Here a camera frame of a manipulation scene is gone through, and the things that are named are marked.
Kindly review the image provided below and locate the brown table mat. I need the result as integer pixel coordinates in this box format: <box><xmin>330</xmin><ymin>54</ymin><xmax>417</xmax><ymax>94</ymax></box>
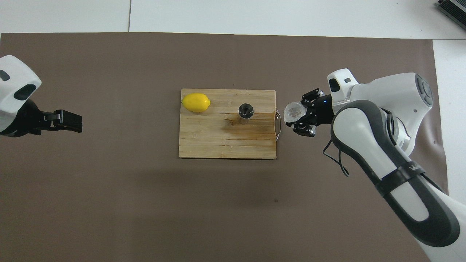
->
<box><xmin>0</xmin><ymin>32</ymin><xmax>457</xmax><ymax>262</ymax></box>

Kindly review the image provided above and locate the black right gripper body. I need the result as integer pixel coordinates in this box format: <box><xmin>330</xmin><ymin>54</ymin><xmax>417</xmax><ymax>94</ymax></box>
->
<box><xmin>309</xmin><ymin>94</ymin><xmax>334</xmax><ymax>126</ymax></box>

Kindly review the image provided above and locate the steel double jigger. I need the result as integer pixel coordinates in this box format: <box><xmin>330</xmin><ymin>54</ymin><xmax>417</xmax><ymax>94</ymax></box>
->
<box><xmin>238</xmin><ymin>103</ymin><xmax>255</xmax><ymax>125</ymax></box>

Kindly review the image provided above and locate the small clear glass cup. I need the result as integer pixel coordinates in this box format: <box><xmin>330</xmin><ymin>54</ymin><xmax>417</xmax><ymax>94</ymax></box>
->
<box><xmin>284</xmin><ymin>103</ymin><xmax>305</xmax><ymax>124</ymax></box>

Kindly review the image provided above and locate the grey ribbed device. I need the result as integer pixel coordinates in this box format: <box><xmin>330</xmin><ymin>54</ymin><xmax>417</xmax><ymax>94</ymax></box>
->
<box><xmin>437</xmin><ymin>0</ymin><xmax>466</xmax><ymax>27</ymax></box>

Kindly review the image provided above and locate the wooden cutting board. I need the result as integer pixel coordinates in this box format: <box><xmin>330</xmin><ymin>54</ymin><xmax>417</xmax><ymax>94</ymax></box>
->
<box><xmin>178</xmin><ymin>88</ymin><xmax>277</xmax><ymax>159</ymax></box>

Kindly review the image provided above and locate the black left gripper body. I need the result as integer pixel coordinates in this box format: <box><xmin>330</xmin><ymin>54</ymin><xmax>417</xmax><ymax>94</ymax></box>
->
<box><xmin>0</xmin><ymin>99</ymin><xmax>46</xmax><ymax>138</ymax></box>

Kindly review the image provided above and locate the yellow lemon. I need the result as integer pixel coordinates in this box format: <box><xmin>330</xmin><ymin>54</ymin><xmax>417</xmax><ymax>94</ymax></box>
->
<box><xmin>182</xmin><ymin>93</ymin><xmax>211</xmax><ymax>113</ymax></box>

